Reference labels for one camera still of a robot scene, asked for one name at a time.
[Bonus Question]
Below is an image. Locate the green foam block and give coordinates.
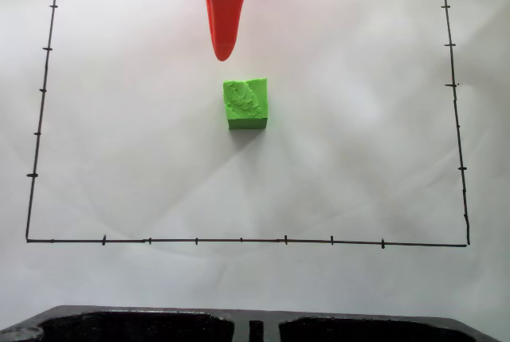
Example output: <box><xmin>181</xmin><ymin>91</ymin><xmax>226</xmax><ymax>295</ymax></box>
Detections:
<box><xmin>222</xmin><ymin>77</ymin><xmax>269</xmax><ymax>131</ymax></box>

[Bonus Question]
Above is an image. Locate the white paper sheet with rectangle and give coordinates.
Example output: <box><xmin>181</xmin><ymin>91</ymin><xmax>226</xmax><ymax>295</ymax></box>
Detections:
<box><xmin>0</xmin><ymin>0</ymin><xmax>510</xmax><ymax>321</ymax></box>

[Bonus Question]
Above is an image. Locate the black moulded tray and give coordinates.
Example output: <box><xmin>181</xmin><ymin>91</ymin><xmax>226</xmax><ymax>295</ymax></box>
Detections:
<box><xmin>0</xmin><ymin>305</ymin><xmax>510</xmax><ymax>342</ymax></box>

